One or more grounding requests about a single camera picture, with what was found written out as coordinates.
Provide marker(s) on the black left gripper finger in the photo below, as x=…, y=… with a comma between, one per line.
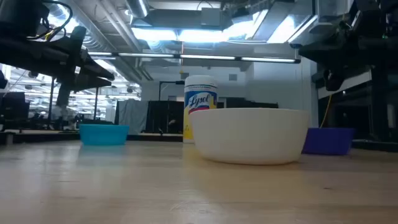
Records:
x=93, y=82
x=98, y=71

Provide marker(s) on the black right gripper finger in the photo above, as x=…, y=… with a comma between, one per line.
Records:
x=332, y=81
x=314, y=52

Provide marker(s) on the teal plastic bowl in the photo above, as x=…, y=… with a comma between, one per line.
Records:
x=104, y=134

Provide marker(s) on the purple plastic bowl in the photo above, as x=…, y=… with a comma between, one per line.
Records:
x=328, y=141

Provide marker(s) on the large white bowl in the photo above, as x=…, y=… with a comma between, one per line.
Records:
x=248, y=137

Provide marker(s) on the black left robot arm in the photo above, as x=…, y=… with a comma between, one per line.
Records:
x=18, y=15

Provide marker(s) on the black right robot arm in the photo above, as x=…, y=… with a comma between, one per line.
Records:
x=382, y=15

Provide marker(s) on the grey hanging cloth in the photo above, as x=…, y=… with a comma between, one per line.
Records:
x=132, y=116

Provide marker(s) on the dark computer monitor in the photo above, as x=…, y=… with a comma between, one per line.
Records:
x=14, y=109

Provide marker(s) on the long LED light bar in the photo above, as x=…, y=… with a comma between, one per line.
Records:
x=192, y=57

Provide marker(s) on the Lysol wipes canister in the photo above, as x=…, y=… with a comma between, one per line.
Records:
x=199, y=99

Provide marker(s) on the black metal frame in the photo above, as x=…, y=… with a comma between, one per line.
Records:
x=95, y=102

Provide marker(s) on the black vertical post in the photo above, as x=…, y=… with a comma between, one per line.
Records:
x=378, y=105

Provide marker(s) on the black camera stand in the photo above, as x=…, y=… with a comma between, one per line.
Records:
x=169, y=83

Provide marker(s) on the silver round air duct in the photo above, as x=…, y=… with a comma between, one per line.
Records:
x=136, y=7

